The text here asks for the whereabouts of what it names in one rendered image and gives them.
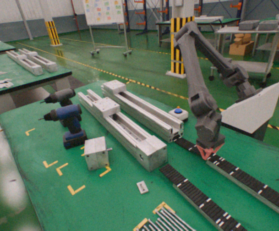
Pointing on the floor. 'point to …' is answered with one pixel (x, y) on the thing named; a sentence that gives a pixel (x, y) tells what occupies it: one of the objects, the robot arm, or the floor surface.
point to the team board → (105, 17)
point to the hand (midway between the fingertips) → (208, 155)
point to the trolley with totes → (254, 68)
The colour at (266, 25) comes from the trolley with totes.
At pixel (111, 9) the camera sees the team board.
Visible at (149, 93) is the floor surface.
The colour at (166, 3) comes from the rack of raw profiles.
